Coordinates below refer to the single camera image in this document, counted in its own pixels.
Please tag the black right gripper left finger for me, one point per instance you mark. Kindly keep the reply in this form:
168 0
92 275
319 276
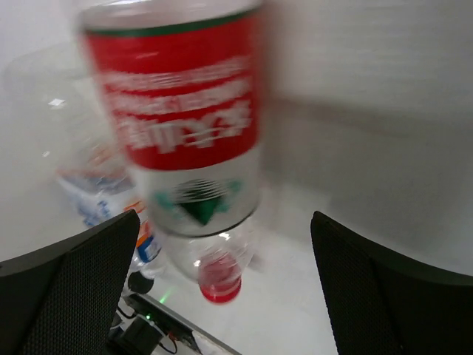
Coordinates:
61 299

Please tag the red label plastic bottle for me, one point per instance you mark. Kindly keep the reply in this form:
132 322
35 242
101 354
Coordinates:
180 82

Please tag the blue orange label plastic bottle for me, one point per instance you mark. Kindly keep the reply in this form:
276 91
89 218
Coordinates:
95 179

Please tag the black electronics board with cables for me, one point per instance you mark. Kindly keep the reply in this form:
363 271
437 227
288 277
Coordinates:
143 325

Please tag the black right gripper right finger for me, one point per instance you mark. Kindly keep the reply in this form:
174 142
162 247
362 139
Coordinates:
382 302

